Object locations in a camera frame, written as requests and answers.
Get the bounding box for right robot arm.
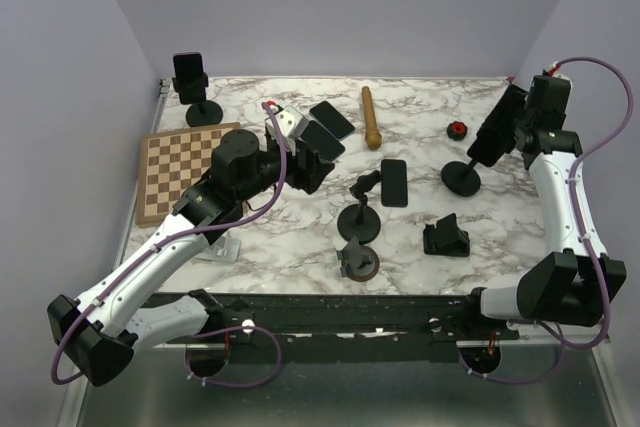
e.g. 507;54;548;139
459;74;626;339

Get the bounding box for black pole stand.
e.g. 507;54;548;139
440;160;481;197
172;74;223;128
337;170;381;245

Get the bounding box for silver phone stand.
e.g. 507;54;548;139
196;234;242;263

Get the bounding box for teal phone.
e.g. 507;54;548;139
309;101;355;140

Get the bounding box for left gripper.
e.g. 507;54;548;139
237;136;336;204

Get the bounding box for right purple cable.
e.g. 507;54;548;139
457;56;635;385

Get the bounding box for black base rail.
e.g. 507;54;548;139
187;289;545;365

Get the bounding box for black folding stand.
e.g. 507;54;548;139
423;213;470;257

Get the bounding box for round wooden base stand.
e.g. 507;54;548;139
336;237;380;282

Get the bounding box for wooden chessboard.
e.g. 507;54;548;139
135;122;240;228

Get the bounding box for black phone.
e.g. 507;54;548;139
301;120;345;162

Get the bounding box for red black knob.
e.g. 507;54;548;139
446;121;468;142

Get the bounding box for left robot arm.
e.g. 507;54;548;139
47;129;335;386

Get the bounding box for wooden rolling pin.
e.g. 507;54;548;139
361;86;382;150

